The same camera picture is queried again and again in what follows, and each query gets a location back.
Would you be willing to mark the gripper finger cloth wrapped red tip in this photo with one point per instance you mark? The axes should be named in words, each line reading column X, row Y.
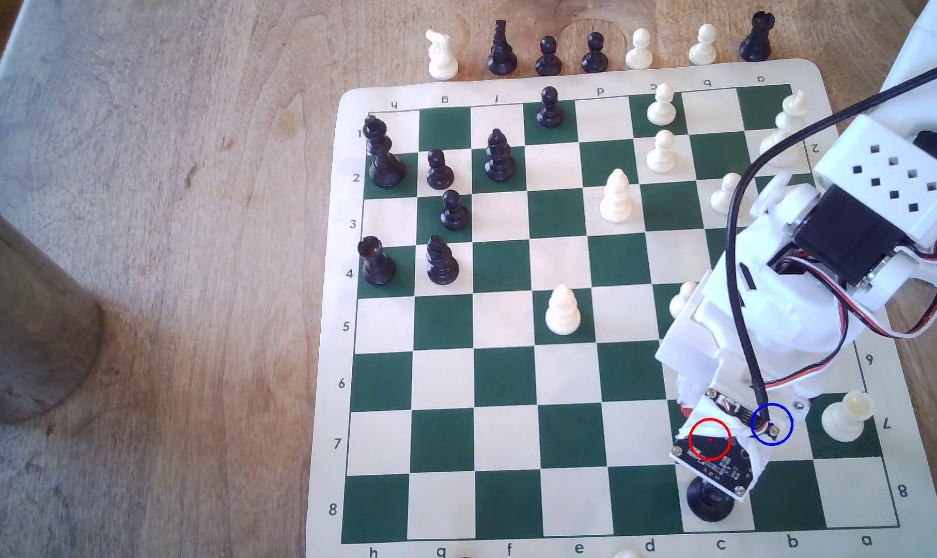
column 757, row 466
column 681, row 401

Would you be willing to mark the black queen chess piece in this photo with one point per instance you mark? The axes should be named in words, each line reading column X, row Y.
column 709, row 502

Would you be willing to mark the white pawn chess piece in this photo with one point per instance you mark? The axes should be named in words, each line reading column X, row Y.
column 661, row 153
column 639, row 51
column 702, row 46
column 679, row 302
column 661, row 107
column 721, row 198

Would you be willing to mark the white rook chess piece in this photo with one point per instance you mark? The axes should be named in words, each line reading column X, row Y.
column 848, row 417

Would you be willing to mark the white bishop chess piece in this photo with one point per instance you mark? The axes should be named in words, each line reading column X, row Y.
column 562, row 313
column 616, row 198

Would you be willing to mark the green and white chess mat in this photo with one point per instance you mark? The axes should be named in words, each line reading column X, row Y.
column 507, row 387

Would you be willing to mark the white king chess piece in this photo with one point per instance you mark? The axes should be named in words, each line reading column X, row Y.
column 786, row 120

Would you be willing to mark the black bishop chess piece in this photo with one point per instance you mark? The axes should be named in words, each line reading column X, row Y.
column 499, row 157
column 441, row 263

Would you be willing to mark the black rook chess piece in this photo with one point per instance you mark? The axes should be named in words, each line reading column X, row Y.
column 376, row 263
column 755, row 39

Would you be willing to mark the black pawn chess piece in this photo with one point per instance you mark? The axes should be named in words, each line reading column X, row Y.
column 594, row 54
column 547, row 58
column 550, row 110
column 440, row 172
column 454, row 212

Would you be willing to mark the black knight chess piece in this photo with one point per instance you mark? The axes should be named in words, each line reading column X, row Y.
column 502, row 50

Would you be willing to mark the black king chess piece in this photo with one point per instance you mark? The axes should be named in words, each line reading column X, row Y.
column 382, row 159

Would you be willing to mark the white knight chess piece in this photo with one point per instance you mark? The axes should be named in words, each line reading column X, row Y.
column 442, row 56

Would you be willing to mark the gripper camera circuit board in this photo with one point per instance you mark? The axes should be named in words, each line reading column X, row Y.
column 720, row 453

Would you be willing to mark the brown wooden cylinder post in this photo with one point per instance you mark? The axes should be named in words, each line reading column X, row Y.
column 19, row 318

